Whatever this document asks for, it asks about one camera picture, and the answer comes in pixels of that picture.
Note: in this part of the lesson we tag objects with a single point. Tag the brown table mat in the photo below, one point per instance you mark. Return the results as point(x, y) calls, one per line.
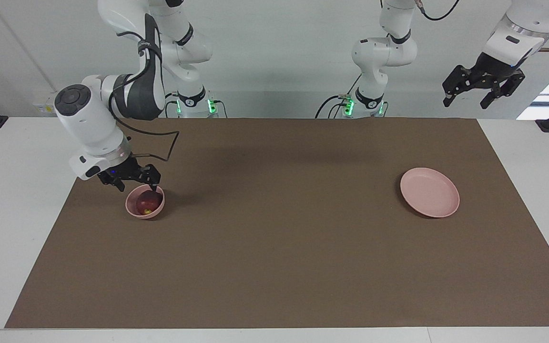
point(274, 262)

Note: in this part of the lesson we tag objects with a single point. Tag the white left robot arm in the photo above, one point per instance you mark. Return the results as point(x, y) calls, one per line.
point(384, 52)

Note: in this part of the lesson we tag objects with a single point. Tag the pink plate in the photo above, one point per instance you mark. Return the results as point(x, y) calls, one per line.
point(429, 193)

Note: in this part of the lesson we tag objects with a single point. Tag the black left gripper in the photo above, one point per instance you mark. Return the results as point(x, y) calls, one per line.
point(493, 66)

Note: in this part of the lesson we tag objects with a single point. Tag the white wall socket box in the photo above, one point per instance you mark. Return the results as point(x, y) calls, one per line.
point(43, 107)

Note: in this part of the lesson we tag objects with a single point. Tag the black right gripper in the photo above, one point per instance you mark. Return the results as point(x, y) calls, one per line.
point(122, 171)

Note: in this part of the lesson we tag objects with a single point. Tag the pink bowl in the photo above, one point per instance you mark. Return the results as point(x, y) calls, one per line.
point(134, 212)

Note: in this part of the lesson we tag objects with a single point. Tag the dark red apple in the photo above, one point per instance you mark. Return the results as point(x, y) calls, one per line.
point(147, 202)

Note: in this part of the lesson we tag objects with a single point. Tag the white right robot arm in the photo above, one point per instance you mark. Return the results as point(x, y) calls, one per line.
point(93, 128)

